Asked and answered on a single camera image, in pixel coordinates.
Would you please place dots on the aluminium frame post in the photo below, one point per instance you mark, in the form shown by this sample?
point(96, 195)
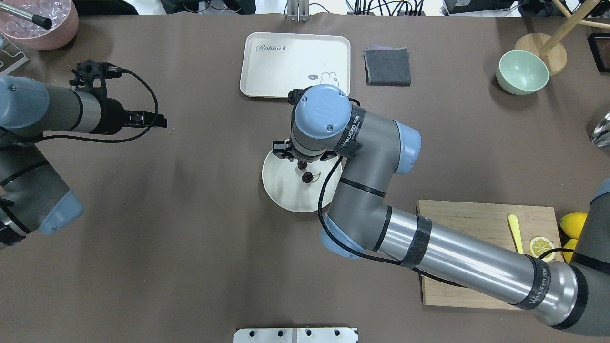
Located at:
point(298, 11)

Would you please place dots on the mint green bowl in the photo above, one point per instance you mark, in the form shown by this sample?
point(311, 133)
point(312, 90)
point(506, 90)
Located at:
point(520, 72)

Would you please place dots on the lemon slice lower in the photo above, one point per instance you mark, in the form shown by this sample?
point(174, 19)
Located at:
point(540, 245)

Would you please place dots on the dark red cherry pair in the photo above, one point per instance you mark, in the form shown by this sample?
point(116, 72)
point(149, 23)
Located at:
point(308, 177)

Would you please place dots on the cream rabbit tray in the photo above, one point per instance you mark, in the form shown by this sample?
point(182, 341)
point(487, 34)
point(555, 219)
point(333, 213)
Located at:
point(276, 63)

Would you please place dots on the yellow lemon lower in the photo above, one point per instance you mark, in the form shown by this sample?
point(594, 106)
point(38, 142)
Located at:
point(570, 246)

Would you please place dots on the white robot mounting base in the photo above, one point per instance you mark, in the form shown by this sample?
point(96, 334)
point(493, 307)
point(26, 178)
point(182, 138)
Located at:
point(332, 334)

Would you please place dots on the cream round plate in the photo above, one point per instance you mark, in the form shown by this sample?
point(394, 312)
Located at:
point(282, 181)

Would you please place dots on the metal scoop in bowl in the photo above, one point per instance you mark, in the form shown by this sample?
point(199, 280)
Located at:
point(43, 22)

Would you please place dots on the pink bowl with ice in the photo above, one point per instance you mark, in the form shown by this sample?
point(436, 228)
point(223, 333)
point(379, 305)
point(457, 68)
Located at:
point(65, 24)

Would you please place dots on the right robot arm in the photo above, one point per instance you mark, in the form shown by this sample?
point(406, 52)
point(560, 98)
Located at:
point(572, 297)

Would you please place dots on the wooden mug tree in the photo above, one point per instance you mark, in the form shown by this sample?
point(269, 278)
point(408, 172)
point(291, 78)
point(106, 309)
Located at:
point(548, 48)

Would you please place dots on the white cup rack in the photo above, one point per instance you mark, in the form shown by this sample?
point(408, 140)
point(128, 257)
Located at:
point(11, 57)

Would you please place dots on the yellow lemon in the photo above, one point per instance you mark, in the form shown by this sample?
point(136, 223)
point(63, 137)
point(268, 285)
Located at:
point(570, 246)
point(573, 223)

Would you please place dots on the wooden cutting board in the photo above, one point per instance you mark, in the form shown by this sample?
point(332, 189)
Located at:
point(489, 222)

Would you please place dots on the grey folded cloth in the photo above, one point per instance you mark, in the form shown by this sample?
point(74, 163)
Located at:
point(387, 67)

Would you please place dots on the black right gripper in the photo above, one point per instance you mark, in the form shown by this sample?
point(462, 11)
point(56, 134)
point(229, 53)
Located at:
point(301, 164)

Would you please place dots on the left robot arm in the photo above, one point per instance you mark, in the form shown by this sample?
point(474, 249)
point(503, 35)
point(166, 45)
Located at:
point(35, 197)

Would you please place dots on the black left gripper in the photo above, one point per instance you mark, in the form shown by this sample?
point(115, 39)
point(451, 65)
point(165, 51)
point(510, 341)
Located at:
point(113, 117)

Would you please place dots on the yellow lemon upper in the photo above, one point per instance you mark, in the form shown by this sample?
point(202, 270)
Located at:
point(573, 223)

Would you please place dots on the yellow plastic knife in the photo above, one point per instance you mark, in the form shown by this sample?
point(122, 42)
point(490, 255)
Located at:
point(515, 232)

